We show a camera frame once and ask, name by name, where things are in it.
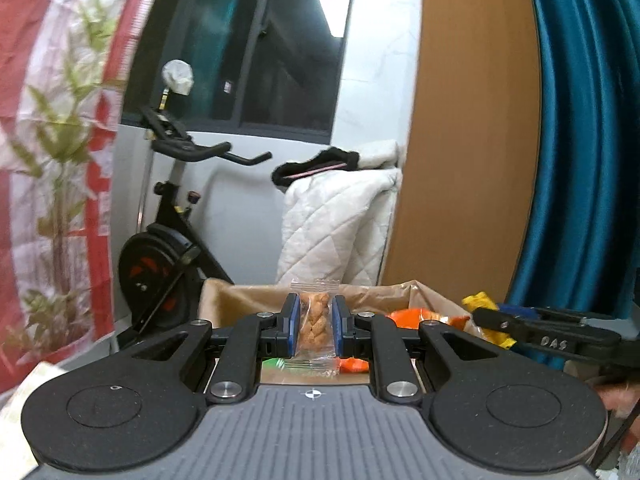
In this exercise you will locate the white quilted blanket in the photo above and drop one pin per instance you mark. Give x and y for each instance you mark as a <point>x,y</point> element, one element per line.
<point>335,230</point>

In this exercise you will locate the teal curtain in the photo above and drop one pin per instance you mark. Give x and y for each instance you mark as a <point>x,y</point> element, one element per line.
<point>585,135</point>

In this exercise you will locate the wooden panel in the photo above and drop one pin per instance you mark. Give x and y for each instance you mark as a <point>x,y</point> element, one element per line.
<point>465,135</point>

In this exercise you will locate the clear twisted cracker packet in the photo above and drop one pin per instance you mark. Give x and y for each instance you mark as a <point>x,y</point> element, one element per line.
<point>314,325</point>

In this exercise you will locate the black exercise bike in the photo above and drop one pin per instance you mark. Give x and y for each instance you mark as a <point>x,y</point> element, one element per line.
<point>170,260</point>

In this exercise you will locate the person's right hand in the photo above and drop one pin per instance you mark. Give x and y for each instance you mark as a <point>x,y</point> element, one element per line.
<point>617,400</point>

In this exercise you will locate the green snack packet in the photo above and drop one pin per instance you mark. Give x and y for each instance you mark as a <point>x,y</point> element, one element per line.
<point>273,364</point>

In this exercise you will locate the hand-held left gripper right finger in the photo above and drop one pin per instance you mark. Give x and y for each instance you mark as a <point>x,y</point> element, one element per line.
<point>340,325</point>

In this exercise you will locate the dark window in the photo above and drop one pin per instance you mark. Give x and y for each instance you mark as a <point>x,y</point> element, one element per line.
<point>250,45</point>

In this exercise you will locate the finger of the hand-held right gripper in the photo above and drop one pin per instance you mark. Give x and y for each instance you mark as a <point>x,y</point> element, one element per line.
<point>565,316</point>
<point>550,340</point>

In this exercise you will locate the black garment with pink strip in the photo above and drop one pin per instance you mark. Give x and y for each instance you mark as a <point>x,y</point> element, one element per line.
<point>315,165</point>

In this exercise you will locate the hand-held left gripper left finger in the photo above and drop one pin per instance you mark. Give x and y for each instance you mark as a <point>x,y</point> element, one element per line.
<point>293,325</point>

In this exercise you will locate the wall poster with plants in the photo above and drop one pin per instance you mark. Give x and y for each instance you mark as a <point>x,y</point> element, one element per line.
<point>55,160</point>

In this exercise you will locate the orange snack packet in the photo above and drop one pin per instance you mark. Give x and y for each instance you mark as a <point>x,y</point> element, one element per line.
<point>420,317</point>

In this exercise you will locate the cardboard box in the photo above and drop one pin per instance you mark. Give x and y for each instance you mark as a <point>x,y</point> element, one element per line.
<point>370,300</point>

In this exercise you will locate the yellow snack packet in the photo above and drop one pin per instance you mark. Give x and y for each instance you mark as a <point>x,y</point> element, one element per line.
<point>487,310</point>

